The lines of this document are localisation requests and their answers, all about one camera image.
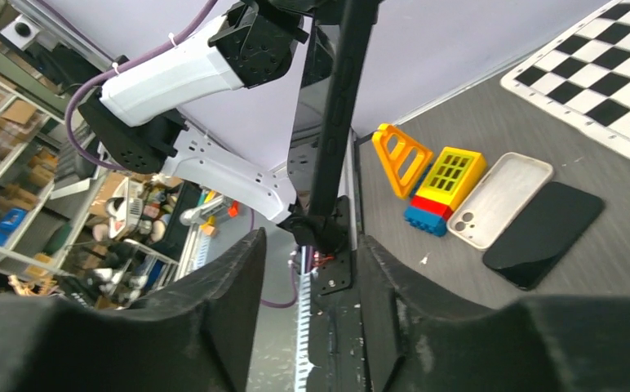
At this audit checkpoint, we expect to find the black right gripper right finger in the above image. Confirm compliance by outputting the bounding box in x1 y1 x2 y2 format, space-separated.
359 236 630 391

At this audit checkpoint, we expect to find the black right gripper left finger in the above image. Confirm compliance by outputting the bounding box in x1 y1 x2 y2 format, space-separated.
0 229 267 391

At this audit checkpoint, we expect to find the beige phone case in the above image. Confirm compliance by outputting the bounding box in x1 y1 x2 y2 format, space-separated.
447 152 554 252

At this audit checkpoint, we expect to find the black phone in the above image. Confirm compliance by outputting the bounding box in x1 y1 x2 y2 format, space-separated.
482 181 606 291

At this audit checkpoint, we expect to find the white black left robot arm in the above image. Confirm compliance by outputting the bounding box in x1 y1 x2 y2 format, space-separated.
65 1 308 223

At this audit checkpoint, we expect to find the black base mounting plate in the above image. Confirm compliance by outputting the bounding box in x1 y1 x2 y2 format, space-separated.
305 196 373 391

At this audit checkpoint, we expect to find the yellow red blue block house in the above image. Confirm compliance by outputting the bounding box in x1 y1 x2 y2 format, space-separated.
404 146 487 237

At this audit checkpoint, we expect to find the storage shelf with clutter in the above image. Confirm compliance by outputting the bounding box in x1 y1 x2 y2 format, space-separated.
0 0 208 310

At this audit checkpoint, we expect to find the checkerboard calibration mat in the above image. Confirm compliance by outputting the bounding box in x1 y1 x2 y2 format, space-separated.
500 1 630 160

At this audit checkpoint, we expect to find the aluminium frame rail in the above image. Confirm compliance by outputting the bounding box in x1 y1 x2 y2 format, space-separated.
174 129 361 392

